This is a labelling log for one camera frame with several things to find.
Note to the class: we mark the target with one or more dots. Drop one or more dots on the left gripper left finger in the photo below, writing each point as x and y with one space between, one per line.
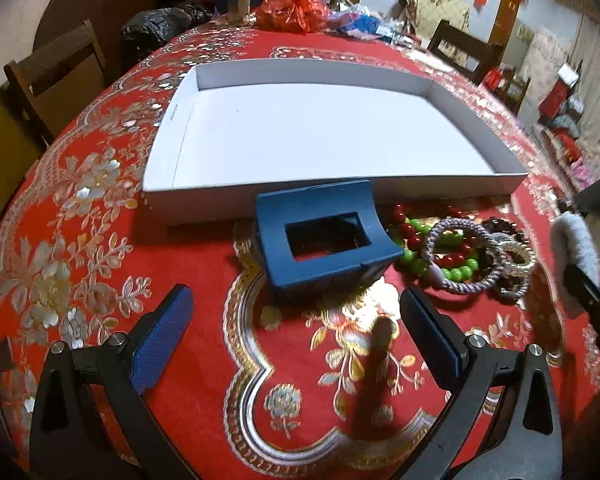
69 440

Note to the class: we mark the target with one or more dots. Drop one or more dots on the dark wooden chair far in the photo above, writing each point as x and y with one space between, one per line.
468 55

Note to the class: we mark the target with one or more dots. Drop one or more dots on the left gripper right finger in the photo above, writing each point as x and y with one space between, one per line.
523 440

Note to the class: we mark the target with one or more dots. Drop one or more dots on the wooden chair left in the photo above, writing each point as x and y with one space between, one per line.
56 82

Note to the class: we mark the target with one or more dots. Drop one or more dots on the blue tissue packet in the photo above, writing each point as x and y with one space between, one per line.
359 25

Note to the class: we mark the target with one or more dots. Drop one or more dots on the red plastic bag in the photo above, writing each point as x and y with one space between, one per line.
295 16

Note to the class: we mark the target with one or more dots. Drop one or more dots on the black plastic bag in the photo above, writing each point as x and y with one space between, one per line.
150 30

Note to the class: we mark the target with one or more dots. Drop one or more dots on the white shallow cardboard tray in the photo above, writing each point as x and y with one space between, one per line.
234 130

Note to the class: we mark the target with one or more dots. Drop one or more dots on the red floral tablecloth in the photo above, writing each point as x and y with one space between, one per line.
252 391

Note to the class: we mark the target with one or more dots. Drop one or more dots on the fluffy light blue scrunchie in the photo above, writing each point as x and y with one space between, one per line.
575 260

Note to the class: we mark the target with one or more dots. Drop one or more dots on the blue hair claw clip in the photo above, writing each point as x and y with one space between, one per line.
323 237

